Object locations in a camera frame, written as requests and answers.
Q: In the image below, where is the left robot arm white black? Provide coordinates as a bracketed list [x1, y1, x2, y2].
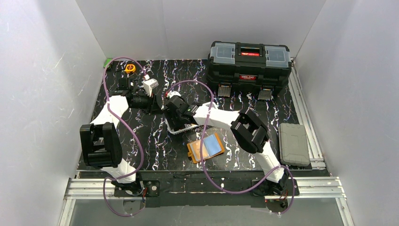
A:
[80, 75, 159, 187]

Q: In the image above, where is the aluminium right rail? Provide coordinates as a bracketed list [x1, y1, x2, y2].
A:
[288, 57, 324, 161]

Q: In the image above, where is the black red toolbox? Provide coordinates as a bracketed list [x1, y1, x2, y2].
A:
[206, 41, 293, 100]

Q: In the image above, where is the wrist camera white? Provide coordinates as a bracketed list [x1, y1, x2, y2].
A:
[166, 91, 181, 99]
[143, 74, 159, 97]

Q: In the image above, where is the green small object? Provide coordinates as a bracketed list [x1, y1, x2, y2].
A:
[103, 58, 112, 69]

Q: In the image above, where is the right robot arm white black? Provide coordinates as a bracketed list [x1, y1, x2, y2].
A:
[162, 92, 288, 194]

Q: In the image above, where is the grey plastic case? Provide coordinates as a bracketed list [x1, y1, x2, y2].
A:
[279, 123, 310, 167]

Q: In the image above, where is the orange leather card holder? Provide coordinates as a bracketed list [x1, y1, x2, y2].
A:
[187, 133, 225, 164]

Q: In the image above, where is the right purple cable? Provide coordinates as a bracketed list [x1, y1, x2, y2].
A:
[167, 79, 296, 216]

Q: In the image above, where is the yellow tape measure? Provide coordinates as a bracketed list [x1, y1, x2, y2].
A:
[124, 64, 136, 74]

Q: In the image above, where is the orange credit card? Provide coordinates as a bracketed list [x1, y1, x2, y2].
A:
[190, 140, 209, 161]

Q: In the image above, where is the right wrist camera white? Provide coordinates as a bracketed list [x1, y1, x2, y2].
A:
[166, 91, 181, 99]

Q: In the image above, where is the white plastic basket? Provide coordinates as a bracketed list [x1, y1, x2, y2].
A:
[165, 116, 199, 135]

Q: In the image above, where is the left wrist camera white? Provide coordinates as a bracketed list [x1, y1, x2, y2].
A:
[143, 74, 159, 97]

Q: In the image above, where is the aluminium rail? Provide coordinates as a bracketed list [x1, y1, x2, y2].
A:
[288, 57, 324, 161]
[59, 177, 354, 226]

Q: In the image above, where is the aluminium front rail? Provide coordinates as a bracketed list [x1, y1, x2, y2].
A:
[59, 177, 354, 226]

